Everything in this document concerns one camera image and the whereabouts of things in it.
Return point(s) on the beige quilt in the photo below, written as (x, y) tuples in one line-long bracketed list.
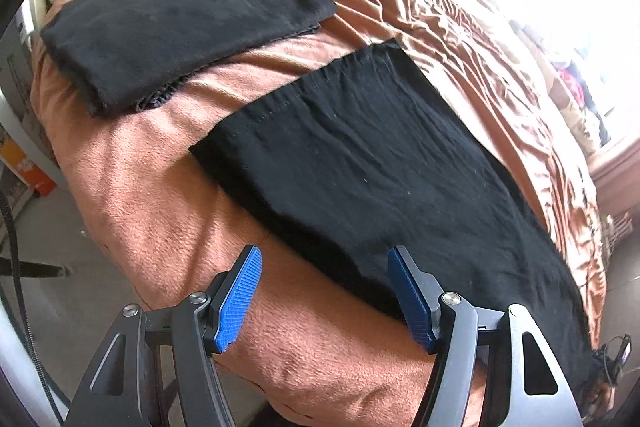
[(525, 52)]

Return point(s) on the brown blanket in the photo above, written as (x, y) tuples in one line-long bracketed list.
[(150, 207)]

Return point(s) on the white lattice basket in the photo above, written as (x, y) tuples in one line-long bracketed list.
[(616, 234)]

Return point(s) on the pile of clothes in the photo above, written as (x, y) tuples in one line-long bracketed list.
[(575, 82)]

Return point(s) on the orange box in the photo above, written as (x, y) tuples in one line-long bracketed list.
[(25, 167)]

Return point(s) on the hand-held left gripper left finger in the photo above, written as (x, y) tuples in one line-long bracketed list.
[(240, 302)]

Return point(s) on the black metal rod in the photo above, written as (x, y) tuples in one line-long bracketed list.
[(35, 268)]

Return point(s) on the black pants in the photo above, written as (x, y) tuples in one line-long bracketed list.
[(360, 167)]

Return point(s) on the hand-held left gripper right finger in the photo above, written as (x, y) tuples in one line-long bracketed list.
[(407, 302)]

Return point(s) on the folded black cloth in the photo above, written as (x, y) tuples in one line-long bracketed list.
[(175, 22)]

